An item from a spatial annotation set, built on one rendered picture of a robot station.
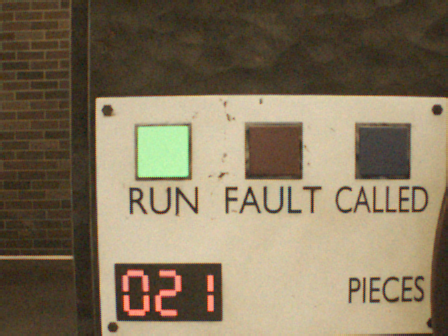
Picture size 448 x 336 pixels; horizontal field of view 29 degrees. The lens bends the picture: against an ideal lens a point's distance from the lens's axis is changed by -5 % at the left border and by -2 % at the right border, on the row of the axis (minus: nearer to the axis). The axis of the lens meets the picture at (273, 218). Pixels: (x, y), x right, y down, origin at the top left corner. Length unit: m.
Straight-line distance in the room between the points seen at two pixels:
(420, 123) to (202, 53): 0.17
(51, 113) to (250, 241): 6.12
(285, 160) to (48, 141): 6.14
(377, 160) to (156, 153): 0.16
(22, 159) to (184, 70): 6.16
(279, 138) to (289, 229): 0.07
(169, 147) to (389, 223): 0.17
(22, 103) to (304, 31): 6.16
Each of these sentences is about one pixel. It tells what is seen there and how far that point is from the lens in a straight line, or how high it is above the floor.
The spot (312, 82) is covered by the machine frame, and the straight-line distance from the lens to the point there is 0.68.
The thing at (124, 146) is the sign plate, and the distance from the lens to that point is 0.66.
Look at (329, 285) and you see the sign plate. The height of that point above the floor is 1.10.
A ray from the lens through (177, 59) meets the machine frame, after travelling 0.67.
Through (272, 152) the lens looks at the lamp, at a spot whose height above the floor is 1.20.
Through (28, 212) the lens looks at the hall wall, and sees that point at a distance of 6.85.
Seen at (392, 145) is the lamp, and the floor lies 1.20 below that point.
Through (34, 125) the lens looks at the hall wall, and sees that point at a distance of 6.78.
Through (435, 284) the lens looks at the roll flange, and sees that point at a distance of 0.62.
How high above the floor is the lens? 1.24
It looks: 8 degrees down
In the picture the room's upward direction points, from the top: straight up
